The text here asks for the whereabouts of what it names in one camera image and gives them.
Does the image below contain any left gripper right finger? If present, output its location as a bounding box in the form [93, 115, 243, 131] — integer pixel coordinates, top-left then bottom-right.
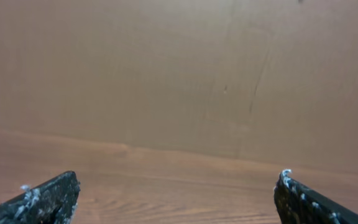
[273, 169, 358, 224]

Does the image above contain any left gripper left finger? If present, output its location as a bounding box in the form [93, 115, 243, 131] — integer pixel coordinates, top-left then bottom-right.
[0, 170, 80, 224]

